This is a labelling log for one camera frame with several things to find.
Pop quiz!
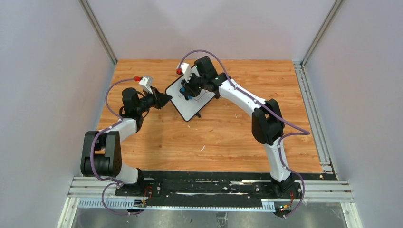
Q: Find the blue and black eraser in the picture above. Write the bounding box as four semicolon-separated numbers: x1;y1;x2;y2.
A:
179;87;194;101

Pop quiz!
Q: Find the black framed whiteboard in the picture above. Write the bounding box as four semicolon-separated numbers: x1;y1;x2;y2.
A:
165;56;217;122

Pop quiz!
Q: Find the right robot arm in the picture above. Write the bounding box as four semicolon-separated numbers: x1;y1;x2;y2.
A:
176;56;290;195

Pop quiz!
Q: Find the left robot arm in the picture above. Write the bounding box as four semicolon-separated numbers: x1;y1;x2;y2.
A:
80;87;172;192

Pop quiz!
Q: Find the metal whiteboard stand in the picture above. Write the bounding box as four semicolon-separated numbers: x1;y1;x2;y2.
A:
195;95;220;118

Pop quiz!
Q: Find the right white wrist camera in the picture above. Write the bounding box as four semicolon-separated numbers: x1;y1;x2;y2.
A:
178;62;192;83

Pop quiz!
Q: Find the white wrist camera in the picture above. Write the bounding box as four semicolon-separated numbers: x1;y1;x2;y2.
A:
138;76;153;94
178;62;192;83

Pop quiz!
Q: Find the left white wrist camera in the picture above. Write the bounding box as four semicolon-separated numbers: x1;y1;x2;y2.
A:
138;76;153;94

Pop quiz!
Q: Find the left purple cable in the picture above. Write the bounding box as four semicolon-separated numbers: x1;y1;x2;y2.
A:
90;76;146;217

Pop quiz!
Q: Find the purple cable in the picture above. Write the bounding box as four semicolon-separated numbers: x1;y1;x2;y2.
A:
90;76;146;217
176;49;311;219

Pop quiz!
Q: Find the right side aluminium rail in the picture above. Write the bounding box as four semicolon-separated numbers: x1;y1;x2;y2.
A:
293;61;339;181

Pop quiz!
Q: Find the aluminium frame rail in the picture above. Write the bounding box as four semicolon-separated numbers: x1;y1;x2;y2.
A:
58;171;362;228

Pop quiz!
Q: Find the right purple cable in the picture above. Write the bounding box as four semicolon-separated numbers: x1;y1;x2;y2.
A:
176;49;311;219

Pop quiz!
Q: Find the left corner aluminium post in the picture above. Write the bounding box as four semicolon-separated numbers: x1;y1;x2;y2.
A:
78;0;118;66

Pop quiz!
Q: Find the corner aluminium post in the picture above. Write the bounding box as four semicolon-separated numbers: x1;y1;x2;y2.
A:
300;0;344;68
78;0;118;66

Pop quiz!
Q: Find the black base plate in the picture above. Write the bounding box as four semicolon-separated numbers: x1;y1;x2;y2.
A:
115;170;337;209

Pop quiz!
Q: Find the right corner aluminium post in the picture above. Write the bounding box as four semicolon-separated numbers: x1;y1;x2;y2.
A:
300;0;344;68

